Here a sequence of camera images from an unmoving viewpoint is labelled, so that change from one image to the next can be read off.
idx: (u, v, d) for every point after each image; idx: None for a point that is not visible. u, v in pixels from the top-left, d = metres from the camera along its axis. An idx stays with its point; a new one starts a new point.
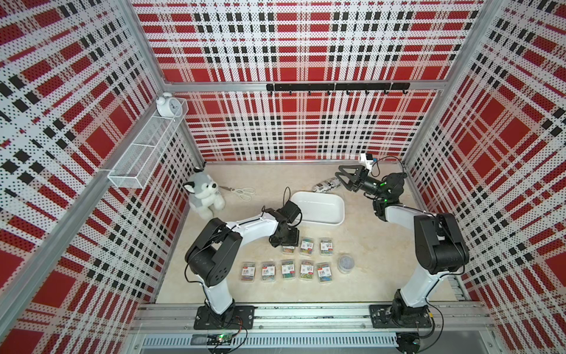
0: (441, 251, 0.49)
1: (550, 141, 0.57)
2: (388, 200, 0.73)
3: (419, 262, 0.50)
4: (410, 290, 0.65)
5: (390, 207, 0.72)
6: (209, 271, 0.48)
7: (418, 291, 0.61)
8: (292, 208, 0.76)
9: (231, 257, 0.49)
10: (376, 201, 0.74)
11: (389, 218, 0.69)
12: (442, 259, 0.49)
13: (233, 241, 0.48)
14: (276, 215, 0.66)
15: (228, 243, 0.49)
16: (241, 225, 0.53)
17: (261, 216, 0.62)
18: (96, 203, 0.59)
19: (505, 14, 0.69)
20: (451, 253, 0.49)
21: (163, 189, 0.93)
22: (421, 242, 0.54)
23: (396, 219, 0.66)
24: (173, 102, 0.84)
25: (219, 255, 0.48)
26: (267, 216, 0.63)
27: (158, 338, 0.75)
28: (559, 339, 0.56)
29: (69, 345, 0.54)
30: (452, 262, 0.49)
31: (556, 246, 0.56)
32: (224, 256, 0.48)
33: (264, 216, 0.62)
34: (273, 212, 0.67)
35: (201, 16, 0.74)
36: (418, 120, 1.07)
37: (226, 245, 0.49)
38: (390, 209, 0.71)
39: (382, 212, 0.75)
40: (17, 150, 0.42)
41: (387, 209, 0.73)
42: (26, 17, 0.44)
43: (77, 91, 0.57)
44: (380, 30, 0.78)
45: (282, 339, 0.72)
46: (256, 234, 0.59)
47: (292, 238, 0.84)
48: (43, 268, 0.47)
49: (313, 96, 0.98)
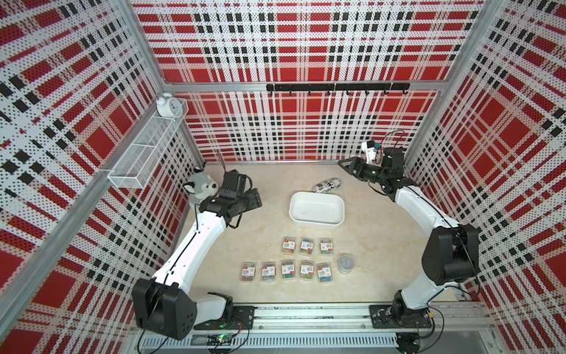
0: (452, 266, 0.47)
1: (550, 141, 0.57)
2: (396, 174, 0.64)
3: (427, 268, 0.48)
4: (411, 290, 0.64)
5: (404, 190, 0.62)
6: (172, 330, 0.42)
7: (421, 296, 0.60)
8: (232, 177, 0.61)
9: (185, 304, 0.41)
10: (383, 177, 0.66)
11: (401, 202, 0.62)
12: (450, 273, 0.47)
13: (172, 295, 0.39)
14: (218, 203, 0.55)
15: (167, 298, 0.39)
16: (179, 262, 0.44)
17: (195, 227, 0.50)
18: (96, 203, 0.59)
19: (506, 14, 0.69)
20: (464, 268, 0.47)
21: (163, 189, 0.93)
22: (432, 251, 0.50)
23: (411, 209, 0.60)
24: (173, 102, 0.84)
25: (168, 314, 0.43)
26: (205, 218, 0.52)
27: (158, 338, 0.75)
28: (560, 340, 0.56)
29: (68, 345, 0.54)
30: (463, 276, 0.48)
31: (557, 246, 0.56)
32: (174, 314, 0.40)
33: (203, 221, 0.51)
34: (209, 203, 0.55)
35: (201, 16, 0.74)
36: (418, 120, 1.07)
37: (167, 304, 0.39)
38: (405, 194, 0.62)
39: (392, 188, 0.66)
40: (17, 150, 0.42)
41: (399, 191, 0.65)
42: (26, 17, 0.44)
43: (77, 91, 0.57)
44: (380, 31, 0.78)
45: (282, 339, 0.72)
46: (207, 248, 0.49)
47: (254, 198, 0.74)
48: (43, 269, 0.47)
49: (313, 97, 0.98)
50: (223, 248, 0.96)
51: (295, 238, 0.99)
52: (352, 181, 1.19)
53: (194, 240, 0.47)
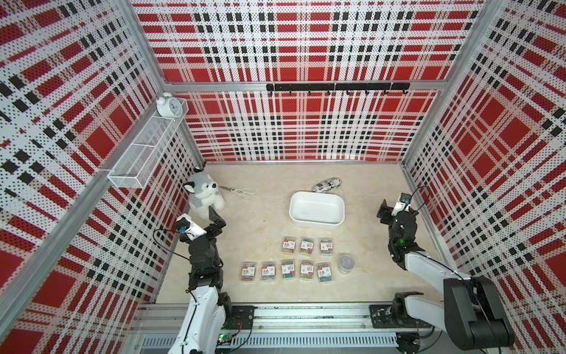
0: (478, 327, 0.41)
1: (550, 141, 0.57)
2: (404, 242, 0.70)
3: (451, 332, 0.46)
4: (418, 305, 0.61)
5: (411, 254, 0.63)
6: None
7: (427, 315, 0.57)
8: (203, 258, 0.59)
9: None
10: (393, 244, 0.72)
11: (410, 268, 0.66)
12: (479, 337, 0.41)
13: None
14: (207, 277, 0.62)
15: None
16: (189, 333, 0.47)
17: (194, 301, 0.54)
18: (96, 203, 0.59)
19: (506, 14, 0.69)
20: (491, 330, 0.41)
21: (163, 189, 0.93)
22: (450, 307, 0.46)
23: (419, 268, 0.60)
24: (173, 102, 0.84)
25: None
26: (200, 292, 0.57)
27: (158, 338, 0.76)
28: (560, 340, 0.56)
29: (69, 345, 0.54)
30: (494, 342, 0.41)
31: (556, 245, 0.56)
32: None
33: (199, 293, 0.57)
34: (199, 282, 0.60)
35: (201, 16, 0.74)
36: (418, 120, 1.07)
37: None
38: (413, 257, 0.62)
39: (400, 257, 0.67)
40: (17, 150, 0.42)
41: (405, 255, 0.65)
42: (26, 17, 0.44)
43: (77, 91, 0.57)
44: (380, 30, 0.78)
45: (282, 339, 0.72)
46: (209, 317, 0.52)
47: (216, 220, 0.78)
48: (43, 268, 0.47)
49: (313, 96, 0.98)
50: (223, 248, 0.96)
51: (295, 238, 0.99)
52: (352, 181, 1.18)
53: (196, 313, 0.51)
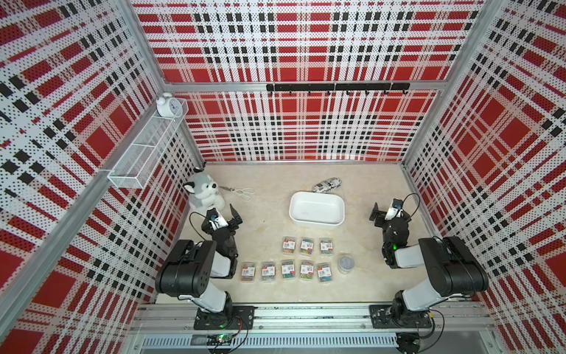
0: (457, 274, 0.46)
1: (550, 141, 0.57)
2: (396, 246, 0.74)
3: (432, 287, 0.54)
4: (414, 293, 0.63)
5: (402, 253, 0.69)
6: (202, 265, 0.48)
7: (424, 299, 0.59)
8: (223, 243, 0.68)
9: (212, 262, 0.51)
10: (386, 248, 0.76)
11: (402, 264, 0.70)
12: (458, 282, 0.45)
13: (208, 246, 0.52)
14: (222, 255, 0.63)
15: (203, 249, 0.51)
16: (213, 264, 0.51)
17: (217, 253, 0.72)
18: (96, 203, 0.58)
19: (505, 14, 0.69)
20: (469, 274, 0.46)
21: (163, 189, 0.93)
22: (431, 262, 0.51)
23: (409, 260, 0.66)
24: (173, 102, 0.84)
25: (201, 259, 0.49)
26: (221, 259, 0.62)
27: (158, 338, 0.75)
28: (560, 340, 0.56)
29: (68, 345, 0.54)
30: (471, 287, 0.45)
31: (557, 246, 0.56)
32: (208, 257, 0.49)
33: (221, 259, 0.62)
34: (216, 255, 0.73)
35: (201, 16, 0.74)
36: (418, 120, 1.07)
37: (205, 252, 0.50)
38: (403, 253, 0.68)
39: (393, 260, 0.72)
40: (17, 150, 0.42)
41: (398, 254, 0.70)
42: (26, 17, 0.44)
43: (77, 91, 0.57)
44: (380, 31, 0.78)
45: (282, 339, 0.72)
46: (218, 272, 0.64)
47: (236, 216, 0.81)
48: (43, 269, 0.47)
49: (313, 97, 0.98)
50: None
51: (295, 238, 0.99)
52: (352, 182, 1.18)
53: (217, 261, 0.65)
